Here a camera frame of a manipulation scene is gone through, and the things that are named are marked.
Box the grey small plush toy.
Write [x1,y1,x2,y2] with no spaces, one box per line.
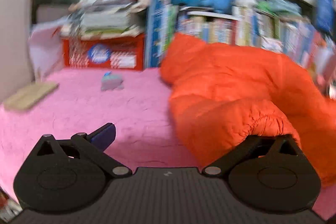
[101,72,123,91]

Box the pink patterned blanket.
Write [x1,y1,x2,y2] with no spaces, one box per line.
[1,69,323,223]

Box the blue hanging package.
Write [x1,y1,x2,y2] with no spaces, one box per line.
[314,0,334,35]

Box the orange puffer jacket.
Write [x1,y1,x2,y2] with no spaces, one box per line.
[161,33,335,186]

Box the wooden board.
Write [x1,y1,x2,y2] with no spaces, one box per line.
[3,81,59,111]

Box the row of upright books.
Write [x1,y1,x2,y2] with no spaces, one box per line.
[144,0,335,76]

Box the red plastic crate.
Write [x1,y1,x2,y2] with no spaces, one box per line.
[61,34,145,71]

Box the stack of papers and magazines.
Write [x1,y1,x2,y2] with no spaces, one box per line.
[60,0,145,40]

